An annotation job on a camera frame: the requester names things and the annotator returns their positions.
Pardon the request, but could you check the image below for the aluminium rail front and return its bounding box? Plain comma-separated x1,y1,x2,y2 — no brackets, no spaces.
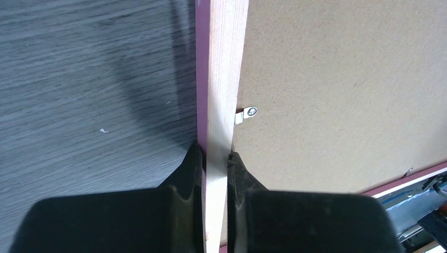
378,172,446,252

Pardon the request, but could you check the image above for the silver frame turn clip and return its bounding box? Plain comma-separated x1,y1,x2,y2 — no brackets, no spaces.
402,168,413,178
235,106,258,125

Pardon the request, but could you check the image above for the pink wooden picture frame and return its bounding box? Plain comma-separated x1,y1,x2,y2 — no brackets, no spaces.
196,1,435,252

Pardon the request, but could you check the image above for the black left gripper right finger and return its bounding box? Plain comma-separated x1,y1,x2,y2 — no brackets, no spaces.
227,152,401,252

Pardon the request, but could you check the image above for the brown cardboard backing board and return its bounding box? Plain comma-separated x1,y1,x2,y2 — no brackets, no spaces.
234,1,446,192

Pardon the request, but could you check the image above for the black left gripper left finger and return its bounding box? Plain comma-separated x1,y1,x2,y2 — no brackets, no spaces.
10,144,204,252

